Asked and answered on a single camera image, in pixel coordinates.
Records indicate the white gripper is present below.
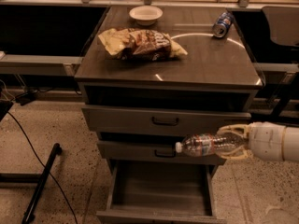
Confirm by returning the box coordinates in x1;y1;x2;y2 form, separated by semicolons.
217;122;285;161

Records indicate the clear plastic water bottle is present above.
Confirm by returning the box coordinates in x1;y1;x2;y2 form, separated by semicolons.
175;133;247;157

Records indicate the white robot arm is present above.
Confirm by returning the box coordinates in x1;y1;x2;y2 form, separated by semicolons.
217;122;299;162

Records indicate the grey drawer cabinet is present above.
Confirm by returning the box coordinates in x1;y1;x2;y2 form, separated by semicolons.
74;5;263;224

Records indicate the bottom grey drawer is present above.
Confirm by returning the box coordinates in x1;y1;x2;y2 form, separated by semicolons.
96;161;227;224

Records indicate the grey drawer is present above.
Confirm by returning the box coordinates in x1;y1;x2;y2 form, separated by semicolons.
82;105;251;136
96;161;227;224
98;141;225;165

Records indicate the middle grey drawer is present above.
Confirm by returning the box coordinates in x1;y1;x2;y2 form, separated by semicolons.
98;141;225;165

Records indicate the top grey drawer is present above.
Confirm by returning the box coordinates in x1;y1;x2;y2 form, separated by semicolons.
82;105;251;136

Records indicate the blue soda can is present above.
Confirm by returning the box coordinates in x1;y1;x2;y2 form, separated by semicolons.
212;12;234;38

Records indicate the brown yellow chip bag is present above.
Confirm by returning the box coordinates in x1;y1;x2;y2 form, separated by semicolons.
98;28;188;62

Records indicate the white bowl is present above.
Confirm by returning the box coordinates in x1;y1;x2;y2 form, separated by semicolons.
129;6;163;26

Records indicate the black power adapter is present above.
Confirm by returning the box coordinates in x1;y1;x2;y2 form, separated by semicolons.
15;91;37;105

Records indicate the black stand leg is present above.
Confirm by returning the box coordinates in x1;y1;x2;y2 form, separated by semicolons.
21;143;62;224

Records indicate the black cable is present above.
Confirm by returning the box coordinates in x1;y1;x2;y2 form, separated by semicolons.
7;110;78;224

